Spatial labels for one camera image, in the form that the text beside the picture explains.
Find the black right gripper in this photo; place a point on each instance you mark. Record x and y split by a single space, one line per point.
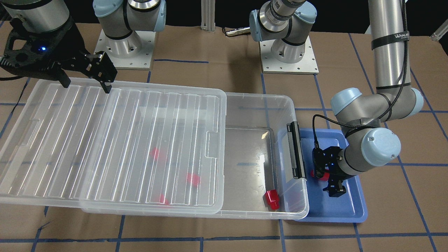
72 42

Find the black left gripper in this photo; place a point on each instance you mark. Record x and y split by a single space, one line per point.
336 174

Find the red block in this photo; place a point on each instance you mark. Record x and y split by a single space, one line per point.
193 179
272 198
162 200
158 154
320 175

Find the clear plastic box lid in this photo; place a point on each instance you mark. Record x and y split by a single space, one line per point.
44 157

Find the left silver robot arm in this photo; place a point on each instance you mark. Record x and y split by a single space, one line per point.
288 23

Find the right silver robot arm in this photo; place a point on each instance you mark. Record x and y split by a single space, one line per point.
118 18

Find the red block in box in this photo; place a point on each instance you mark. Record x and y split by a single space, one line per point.
272 198

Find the clear plastic storage box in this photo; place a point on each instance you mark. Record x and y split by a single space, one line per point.
237 143

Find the red block under lid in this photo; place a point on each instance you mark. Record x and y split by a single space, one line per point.
162 200
158 154
193 179

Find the black box latch handle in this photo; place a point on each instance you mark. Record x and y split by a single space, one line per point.
296 155

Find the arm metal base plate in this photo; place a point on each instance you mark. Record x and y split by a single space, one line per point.
132 53
280 58

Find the aluminium frame post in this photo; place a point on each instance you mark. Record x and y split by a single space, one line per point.
208 15

